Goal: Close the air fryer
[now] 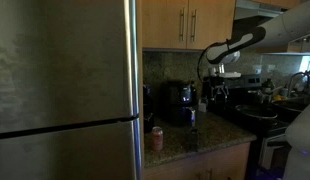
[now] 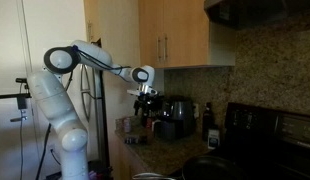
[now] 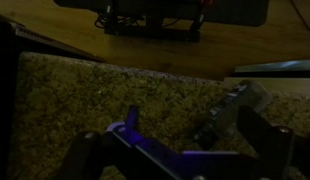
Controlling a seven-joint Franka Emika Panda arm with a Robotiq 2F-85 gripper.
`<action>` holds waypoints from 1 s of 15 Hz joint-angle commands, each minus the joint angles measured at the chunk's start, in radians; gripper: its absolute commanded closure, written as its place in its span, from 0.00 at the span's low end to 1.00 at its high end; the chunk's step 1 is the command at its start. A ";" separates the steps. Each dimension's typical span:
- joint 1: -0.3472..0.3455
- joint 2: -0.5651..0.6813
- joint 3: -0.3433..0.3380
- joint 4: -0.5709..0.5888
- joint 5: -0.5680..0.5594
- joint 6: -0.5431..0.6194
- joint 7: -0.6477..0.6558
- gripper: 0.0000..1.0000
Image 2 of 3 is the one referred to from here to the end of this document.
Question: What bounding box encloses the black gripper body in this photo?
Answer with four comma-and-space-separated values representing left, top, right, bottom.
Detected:
133, 94, 163, 116

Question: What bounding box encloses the black air fryer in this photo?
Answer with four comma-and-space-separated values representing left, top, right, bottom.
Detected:
155, 96, 196, 141

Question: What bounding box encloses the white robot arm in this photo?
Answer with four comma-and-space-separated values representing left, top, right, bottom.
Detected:
27, 40, 157, 180

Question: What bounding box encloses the small dark box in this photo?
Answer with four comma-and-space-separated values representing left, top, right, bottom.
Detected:
124, 136, 147, 144

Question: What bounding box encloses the dark glass bottle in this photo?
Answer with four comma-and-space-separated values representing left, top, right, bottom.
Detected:
202, 102, 214, 141

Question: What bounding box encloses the wooden lower cabinet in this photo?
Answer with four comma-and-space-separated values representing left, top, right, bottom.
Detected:
109, 134, 148, 180

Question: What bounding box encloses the wooden cabinet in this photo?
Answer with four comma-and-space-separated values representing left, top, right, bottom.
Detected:
109, 134, 148, 180
138, 0, 236, 69

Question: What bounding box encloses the small white labelled container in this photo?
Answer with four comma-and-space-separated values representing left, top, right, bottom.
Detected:
208, 129, 220, 149

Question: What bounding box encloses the wooden upper cabinet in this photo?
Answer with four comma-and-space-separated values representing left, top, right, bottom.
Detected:
138, 0, 236, 69

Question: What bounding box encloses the black frying pan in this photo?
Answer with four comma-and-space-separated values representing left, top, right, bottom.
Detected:
182, 155, 248, 180

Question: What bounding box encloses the black stove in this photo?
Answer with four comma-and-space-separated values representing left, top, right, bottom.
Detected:
168, 102, 310, 180

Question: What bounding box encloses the black range hood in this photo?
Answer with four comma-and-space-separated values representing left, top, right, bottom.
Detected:
204, 0, 310, 30

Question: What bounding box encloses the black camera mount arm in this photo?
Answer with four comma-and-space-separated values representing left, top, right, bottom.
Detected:
0, 78, 31, 122

